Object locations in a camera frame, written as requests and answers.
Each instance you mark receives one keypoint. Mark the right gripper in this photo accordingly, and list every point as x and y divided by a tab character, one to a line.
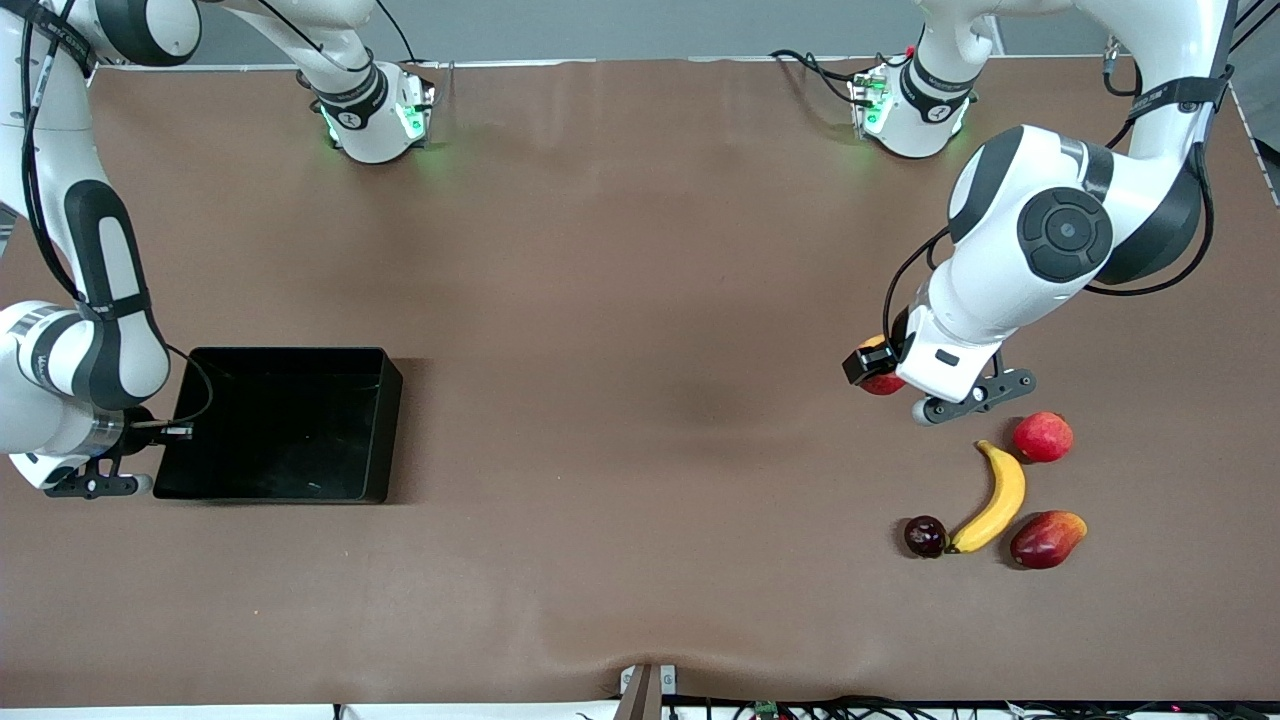
141	418

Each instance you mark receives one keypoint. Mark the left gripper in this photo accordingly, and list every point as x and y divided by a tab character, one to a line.
866	364

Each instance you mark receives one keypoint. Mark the red yellow apple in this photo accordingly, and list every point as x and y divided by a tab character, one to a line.
885	384

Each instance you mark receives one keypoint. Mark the yellow banana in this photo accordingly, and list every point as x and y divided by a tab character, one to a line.
1003	495

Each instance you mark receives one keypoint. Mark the black plastic box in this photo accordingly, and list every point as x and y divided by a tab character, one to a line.
285	430

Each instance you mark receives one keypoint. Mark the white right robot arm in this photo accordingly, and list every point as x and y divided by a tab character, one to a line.
95	250

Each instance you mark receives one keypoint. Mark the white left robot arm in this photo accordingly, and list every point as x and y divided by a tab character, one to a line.
1065	232

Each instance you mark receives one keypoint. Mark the dark purple mangosteen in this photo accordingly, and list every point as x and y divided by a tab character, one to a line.
925	537

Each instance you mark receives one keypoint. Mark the red mango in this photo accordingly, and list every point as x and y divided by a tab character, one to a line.
1045	540

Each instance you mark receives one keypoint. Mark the brown table cover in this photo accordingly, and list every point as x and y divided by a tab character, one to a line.
620	260

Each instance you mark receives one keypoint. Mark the metal table edge bracket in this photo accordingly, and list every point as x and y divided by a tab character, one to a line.
642	692

